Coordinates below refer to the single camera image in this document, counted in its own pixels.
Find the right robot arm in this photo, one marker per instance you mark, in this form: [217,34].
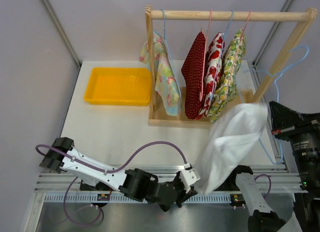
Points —
[306,203]

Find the wooden clothes rack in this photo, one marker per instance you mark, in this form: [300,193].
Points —
[157,114]

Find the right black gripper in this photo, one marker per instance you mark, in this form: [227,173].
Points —
[287,123]

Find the red poppy print garment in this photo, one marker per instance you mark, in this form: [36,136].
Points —
[213,66]

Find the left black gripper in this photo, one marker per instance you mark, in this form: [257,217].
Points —
[184,196]

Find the aluminium rail frame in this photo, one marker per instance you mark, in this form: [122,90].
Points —
[218,165]

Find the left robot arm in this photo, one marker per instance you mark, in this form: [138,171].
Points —
[135,184]

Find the red polka dot garment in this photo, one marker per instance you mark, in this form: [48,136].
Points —
[192,74]

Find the pastel floral garment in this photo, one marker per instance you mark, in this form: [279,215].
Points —
[166,85]

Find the white skirt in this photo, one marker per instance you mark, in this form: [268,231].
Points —
[230,139]

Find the yellow plastic tray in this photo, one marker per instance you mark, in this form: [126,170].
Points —
[119,86]

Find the lemon print skirt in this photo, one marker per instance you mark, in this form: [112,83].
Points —
[219,99]

